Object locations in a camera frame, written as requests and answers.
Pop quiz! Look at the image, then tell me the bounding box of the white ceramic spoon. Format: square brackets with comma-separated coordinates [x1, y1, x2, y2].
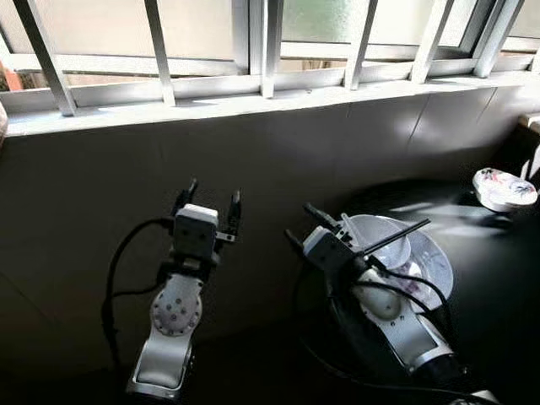
[341, 213, 365, 247]

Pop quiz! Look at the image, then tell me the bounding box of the small plain white bowl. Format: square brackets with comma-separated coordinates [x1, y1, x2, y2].
[346, 213, 413, 273]

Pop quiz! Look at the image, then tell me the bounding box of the black chopstick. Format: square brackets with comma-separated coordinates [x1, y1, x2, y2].
[354, 219, 432, 257]

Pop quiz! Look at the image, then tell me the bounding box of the white patterned plate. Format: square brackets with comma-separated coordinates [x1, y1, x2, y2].
[371, 226, 455, 315]

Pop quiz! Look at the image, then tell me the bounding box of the white flower print bowl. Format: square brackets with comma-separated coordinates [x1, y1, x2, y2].
[472, 167, 539, 213]

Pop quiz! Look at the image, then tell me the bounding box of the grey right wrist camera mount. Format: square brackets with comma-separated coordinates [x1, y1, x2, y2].
[302, 226, 370, 275]

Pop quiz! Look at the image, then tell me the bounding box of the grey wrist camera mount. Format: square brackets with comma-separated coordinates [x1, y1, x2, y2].
[173, 204, 220, 261]
[302, 226, 370, 275]

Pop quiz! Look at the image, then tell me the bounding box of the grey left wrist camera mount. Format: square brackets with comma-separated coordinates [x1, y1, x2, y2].
[173, 204, 220, 261]

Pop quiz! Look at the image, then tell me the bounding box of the white aluminium window frame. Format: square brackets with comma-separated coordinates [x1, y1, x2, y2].
[0, 0, 540, 119]

